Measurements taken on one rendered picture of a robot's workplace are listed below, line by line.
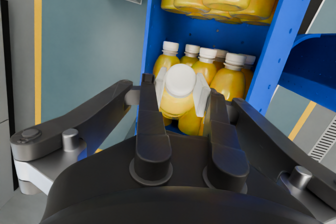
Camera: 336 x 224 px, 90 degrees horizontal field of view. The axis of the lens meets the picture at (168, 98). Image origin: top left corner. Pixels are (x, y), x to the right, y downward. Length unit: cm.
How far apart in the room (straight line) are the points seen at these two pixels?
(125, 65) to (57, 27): 64
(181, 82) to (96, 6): 147
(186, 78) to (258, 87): 13
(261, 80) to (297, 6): 11
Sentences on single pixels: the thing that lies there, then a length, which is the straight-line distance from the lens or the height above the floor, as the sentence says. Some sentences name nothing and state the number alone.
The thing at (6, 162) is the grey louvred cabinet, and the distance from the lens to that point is 255.
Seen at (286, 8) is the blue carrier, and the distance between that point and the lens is 29.
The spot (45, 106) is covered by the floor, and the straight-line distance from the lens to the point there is 209.
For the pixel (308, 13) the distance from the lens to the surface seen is 160.
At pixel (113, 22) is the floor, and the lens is 157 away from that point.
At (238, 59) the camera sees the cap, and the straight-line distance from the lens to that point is 36.
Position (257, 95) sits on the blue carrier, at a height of 122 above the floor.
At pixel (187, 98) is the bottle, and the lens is 24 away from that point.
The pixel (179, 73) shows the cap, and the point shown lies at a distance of 21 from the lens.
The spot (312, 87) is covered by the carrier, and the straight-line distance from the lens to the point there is 82.
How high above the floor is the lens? 148
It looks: 70 degrees down
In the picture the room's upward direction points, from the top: 170 degrees counter-clockwise
